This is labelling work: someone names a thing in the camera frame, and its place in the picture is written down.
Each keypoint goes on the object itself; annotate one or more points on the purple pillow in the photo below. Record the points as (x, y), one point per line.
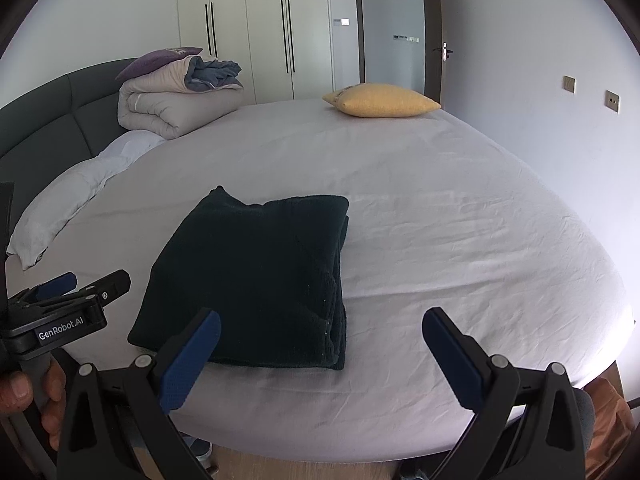
(155, 60)

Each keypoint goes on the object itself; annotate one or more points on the bed with white sheet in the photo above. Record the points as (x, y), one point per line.
(450, 210)

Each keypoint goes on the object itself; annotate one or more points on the orange cloth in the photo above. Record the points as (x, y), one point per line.
(605, 425)

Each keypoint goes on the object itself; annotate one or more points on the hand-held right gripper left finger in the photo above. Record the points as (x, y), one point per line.
(192, 360)

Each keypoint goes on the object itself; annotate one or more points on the folded beige quilt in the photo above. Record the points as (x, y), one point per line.
(165, 105)

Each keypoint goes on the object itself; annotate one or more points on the brown door leaf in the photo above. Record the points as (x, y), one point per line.
(434, 20)

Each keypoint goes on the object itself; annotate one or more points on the white wardrobe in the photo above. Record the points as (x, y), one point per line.
(260, 20)

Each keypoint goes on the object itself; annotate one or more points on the dark grey padded headboard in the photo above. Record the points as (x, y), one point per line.
(45, 110)

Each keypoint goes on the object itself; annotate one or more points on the white pillow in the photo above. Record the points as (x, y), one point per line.
(65, 190)

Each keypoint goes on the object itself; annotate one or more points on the brass wall socket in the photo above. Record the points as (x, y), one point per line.
(568, 84)
(612, 101)

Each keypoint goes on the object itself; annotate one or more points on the brown door frame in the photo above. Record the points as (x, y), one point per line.
(357, 20)

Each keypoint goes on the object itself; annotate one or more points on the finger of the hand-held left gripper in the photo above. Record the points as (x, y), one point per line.
(57, 282)
(110, 282)

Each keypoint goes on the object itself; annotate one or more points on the dark green knit garment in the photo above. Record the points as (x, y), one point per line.
(250, 270)

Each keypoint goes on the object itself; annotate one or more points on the person's left hand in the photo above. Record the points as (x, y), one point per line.
(52, 400)

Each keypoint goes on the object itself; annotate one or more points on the yellow pillow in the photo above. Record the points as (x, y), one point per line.
(385, 100)

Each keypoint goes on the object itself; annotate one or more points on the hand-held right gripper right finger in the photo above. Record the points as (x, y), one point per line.
(452, 360)

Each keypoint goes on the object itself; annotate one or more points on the blue-grey crumpled cloth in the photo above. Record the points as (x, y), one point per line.
(212, 75)

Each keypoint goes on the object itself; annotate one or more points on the grey slipper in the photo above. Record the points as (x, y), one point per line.
(200, 447)

